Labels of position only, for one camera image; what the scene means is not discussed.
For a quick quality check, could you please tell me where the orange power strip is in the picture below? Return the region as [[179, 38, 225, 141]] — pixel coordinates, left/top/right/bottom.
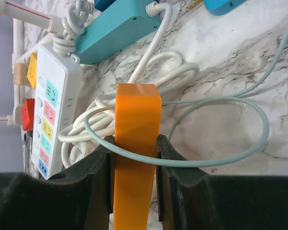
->
[[113, 83, 162, 230]]

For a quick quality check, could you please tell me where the yellow cube socket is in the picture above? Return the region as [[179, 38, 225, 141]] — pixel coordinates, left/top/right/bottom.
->
[[27, 53, 37, 89]]

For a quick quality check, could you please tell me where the dark blue cube socket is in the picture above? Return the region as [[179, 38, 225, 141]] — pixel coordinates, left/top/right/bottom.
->
[[94, 0, 116, 12]]

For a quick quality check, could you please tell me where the light blue plug adapter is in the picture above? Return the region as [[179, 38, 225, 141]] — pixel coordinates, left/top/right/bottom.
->
[[203, 0, 246, 16]]

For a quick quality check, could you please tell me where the thin light blue cable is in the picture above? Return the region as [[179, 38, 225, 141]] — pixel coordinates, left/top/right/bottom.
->
[[84, 0, 288, 169]]

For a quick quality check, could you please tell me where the white coiled power cord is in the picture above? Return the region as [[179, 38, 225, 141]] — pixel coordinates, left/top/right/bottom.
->
[[52, 0, 200, 170]]

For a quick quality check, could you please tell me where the red cube socket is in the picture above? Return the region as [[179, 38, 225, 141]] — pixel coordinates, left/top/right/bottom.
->
[[21, 98, 35, 131]]

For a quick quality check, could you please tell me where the dark metal T-handle tool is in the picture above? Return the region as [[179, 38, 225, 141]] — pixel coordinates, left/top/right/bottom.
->
[[24, 131, 33, 174]]

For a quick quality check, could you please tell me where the teal USB power strip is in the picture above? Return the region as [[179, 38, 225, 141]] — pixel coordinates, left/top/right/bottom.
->
[[74, 0, 160, 65]]

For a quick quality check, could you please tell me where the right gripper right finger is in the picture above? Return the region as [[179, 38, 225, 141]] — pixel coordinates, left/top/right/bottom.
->
[[156, 134, 288, 230]]

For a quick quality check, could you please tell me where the white long power strip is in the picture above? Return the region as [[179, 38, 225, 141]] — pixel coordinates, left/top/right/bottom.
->
[[32, 44, 83, 180]]

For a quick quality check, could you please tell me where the white PVC pipe frame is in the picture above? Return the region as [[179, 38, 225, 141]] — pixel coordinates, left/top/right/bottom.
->
[[0, 0, 63, 125]]

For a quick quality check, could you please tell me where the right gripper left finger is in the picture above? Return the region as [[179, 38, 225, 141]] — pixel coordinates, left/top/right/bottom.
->
[[0, 146, 114, 230]]

